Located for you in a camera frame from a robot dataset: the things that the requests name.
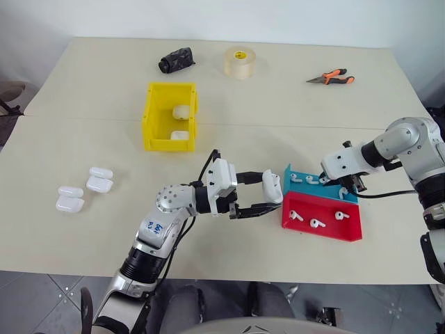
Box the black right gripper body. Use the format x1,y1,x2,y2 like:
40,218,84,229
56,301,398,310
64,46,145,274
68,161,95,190
341,173,367,193

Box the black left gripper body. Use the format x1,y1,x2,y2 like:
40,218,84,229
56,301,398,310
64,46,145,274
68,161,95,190
218,172,245,220

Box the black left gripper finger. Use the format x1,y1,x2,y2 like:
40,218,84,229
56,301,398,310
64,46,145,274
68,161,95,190
242,170,268,186
241,203,282,219

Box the yellow plastic bin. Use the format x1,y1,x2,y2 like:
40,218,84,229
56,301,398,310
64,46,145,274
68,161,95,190
142,81,200,153

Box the teal plastic tray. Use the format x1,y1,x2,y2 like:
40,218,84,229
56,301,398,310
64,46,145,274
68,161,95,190
282,163,359,205

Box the red plastic tray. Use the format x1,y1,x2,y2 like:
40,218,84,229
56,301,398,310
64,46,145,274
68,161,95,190
280,191,364,243

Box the orange black pliers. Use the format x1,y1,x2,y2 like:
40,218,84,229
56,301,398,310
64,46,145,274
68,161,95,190
305,68,356,86

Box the clear adhesive tape roll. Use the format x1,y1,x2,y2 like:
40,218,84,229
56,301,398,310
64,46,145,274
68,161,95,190
222,45,259,81

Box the black floor object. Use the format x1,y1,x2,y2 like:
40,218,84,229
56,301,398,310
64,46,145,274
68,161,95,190
314,305,343,326

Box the black rolled pouch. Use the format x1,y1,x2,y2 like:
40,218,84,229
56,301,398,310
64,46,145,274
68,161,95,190
156,47,196,75

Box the dark curved strip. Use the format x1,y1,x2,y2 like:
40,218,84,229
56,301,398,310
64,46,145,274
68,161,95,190
80,287,95,334

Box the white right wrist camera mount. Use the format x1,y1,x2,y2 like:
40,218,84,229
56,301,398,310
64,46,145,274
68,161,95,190
320,143,370,182

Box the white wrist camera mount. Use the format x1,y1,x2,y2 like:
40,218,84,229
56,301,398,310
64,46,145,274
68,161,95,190
205,158,239,215
320,143,370,182

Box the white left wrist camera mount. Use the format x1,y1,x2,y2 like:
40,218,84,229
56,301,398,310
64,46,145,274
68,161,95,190
205,158,239,215

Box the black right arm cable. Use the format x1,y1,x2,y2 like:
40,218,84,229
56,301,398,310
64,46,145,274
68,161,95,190
354,189,420,200

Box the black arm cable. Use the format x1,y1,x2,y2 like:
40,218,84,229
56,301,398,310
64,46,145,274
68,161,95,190
354,189,420,200
152,149,222,296

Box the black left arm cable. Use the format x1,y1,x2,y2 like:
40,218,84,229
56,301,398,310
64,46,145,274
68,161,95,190
152,149,222,296

